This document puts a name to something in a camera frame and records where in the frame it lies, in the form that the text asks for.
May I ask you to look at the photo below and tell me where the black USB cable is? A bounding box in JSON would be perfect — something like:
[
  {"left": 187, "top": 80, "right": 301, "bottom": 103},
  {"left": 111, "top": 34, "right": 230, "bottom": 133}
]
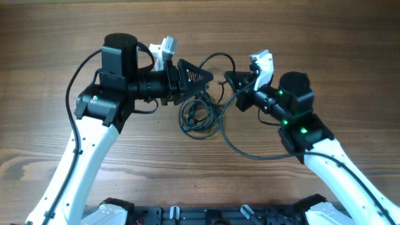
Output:
[{"left": 178, "top": 52, "right": 237, "bottom": 141}]

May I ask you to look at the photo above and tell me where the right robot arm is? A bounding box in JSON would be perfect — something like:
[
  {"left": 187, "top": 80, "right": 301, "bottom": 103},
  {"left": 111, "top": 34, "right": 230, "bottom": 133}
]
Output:
[{"left": 224, "top": 71, "right": 399, "bottom": 224}]

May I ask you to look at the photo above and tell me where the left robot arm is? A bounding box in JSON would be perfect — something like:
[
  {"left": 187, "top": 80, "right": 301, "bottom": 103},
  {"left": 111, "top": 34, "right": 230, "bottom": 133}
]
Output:
[{"left": 26, "top": 33, "right": 213, "bottom": 224}]

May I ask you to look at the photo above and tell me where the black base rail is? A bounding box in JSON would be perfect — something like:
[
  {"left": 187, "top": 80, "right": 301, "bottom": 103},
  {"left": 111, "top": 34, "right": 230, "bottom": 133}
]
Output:
[{"left": 129, "top": 204, "right": 307, "bottom": 225}]

